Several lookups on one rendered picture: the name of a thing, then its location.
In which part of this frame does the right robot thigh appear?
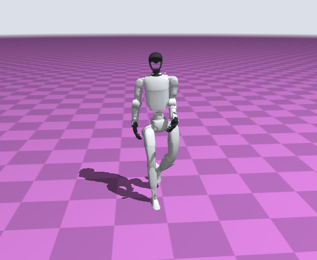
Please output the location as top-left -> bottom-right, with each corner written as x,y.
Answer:
141,124 -> 158,171

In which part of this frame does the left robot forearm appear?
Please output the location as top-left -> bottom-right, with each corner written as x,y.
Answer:
169,102 -> 179,121

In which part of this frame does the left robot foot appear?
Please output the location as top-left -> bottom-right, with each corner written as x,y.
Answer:
156,164 -> 161,183

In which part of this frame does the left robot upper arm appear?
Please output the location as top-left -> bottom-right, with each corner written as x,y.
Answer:
167,76 -> 178,106

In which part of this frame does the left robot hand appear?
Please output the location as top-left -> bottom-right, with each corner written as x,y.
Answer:
166,117 -> 178,132

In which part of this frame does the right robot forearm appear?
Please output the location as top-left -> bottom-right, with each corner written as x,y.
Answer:
131,106 -> 140,125

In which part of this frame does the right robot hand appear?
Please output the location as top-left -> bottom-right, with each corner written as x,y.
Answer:
132,122 -> 142,140

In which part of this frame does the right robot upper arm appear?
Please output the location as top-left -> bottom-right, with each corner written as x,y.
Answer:
132,77 -> 145,108

